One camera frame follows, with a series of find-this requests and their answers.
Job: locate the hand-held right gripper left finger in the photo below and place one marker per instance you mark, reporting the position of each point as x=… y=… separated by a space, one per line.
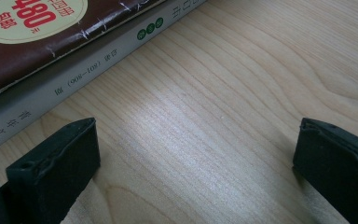
x=52 y=174

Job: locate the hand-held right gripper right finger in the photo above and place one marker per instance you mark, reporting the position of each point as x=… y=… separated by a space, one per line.
x=338 y=168

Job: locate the thick white picture book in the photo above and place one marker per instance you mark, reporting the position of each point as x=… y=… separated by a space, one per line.
x=74 y=76

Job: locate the maroon magazine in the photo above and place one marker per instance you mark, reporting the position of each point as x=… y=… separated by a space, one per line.
x=43 y=46

